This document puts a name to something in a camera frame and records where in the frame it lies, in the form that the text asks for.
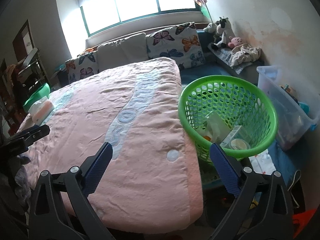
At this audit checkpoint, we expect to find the pink tissue pack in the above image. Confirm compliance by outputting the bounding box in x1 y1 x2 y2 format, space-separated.
28 96 54 125

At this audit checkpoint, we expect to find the green fabric bin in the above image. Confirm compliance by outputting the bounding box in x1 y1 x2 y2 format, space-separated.
23 83 50 113

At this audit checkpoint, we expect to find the dark shelf rack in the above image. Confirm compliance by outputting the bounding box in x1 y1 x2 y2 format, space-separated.
1 48 49 135

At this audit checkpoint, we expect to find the pink blanket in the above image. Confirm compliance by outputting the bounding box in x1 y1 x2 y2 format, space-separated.
25 57 203 234

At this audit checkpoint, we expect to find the clear plastic cup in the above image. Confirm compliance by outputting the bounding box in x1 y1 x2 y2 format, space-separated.
197 111 231 144

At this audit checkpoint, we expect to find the green mesh basket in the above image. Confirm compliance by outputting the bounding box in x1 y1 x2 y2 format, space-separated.
178 75 278 165

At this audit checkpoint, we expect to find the clear storage box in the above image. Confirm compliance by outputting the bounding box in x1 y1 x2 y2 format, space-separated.
257 65 319 150

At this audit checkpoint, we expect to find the left butterfly pillow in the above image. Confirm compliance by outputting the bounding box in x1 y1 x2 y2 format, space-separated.
65 51 99 83

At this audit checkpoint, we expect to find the butterfly pillow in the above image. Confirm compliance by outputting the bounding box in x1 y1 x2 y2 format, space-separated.
65 51 99 83
146 22 206 70

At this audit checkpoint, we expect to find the grey middle pillow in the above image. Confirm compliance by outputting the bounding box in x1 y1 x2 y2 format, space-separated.
97 33 149 72

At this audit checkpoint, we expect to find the crumpled patterned cloth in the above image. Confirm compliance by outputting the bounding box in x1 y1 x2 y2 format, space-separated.
229 43 262 67

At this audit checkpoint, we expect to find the green framed window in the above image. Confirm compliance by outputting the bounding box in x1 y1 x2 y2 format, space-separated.
78 0 196 37

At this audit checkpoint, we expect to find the pink plush toy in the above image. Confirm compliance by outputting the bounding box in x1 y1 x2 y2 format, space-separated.
228 36 243 49

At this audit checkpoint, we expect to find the cow plush toy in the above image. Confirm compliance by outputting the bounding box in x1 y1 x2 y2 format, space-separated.
211 17 235 50

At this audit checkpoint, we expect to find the right butterfly pillow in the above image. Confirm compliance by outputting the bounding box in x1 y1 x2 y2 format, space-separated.
146 22 206 70

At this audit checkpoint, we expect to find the grey plush toy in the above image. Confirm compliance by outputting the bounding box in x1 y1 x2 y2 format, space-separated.
203 23 217 34

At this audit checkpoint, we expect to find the colourful pinwheel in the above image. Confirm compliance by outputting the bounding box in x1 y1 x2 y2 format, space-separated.
194 0 213 23

